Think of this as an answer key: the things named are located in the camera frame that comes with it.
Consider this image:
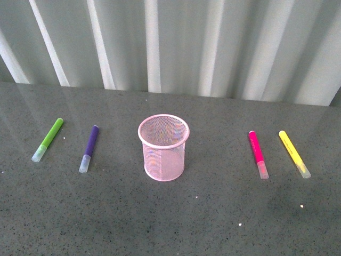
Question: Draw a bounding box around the purple marker pen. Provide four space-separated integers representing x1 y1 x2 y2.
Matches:
79 125 99 173

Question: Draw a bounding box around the pink marker pen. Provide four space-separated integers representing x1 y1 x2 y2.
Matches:
248 131 269 180

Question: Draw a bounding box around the pink mesh pen cup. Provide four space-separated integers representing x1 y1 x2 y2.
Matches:
138 114 190 182

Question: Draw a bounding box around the green marker pen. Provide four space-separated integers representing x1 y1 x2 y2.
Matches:
31 118 64 162

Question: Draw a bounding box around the yellow marker pen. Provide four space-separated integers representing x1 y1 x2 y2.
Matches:
279 130 311 179

